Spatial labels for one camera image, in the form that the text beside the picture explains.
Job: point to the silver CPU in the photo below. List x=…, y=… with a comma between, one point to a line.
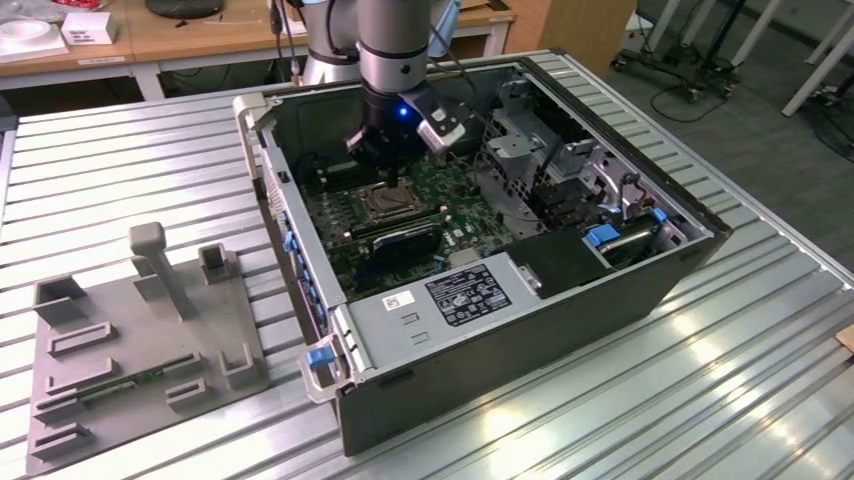
x=390, y=202

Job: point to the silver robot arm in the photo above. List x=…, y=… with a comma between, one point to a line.
x=394, y=55

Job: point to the CPU socket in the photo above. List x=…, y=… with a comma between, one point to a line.
x=388, y=216

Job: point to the green motherboard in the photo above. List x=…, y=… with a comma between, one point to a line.
x=468, y=210

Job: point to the metal drive cage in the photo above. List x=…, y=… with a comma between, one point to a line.
x=517, y=150

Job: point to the black shrouded graphics card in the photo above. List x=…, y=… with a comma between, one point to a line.
x=408, y=245

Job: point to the blue case latch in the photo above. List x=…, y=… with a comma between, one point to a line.
x=318, y=356
x=289, y=242
x=658, y=216

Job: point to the silver chipset heatsink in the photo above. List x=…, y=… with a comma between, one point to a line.
x=462, y=257

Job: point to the wooden desk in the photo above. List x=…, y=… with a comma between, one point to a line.
x=201, y=35

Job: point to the wooden cabinet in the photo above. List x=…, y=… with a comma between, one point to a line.
x=588, y=30

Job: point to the black plastic shroud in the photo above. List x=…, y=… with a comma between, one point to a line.
x=561, y=265

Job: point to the black round stand base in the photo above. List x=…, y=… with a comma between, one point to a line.
x=183, y=7

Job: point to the blue disk carrier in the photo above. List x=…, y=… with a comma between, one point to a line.
x=602, y=235

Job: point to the silver power supply unit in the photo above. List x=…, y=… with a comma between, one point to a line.
x=394, y=340

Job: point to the white cardboard box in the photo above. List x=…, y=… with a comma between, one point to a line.
x=87, y=27

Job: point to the grey parts rack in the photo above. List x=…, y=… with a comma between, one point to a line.
x=134, y=320

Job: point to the black PC case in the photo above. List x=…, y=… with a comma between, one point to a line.
x=468, y=390

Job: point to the black wheeled stand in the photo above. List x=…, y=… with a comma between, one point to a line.
x=724, y=35

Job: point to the white foam tray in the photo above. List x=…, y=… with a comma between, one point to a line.
x=27, y=35

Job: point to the green RAM stick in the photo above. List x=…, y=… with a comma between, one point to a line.
x=114, y=387

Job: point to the white table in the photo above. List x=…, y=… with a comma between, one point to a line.
x=819, y=82

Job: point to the wooden block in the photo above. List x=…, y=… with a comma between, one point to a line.
x=847, y=345

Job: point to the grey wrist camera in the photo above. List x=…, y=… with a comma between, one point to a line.
x=355, y=140
x=442, y=131

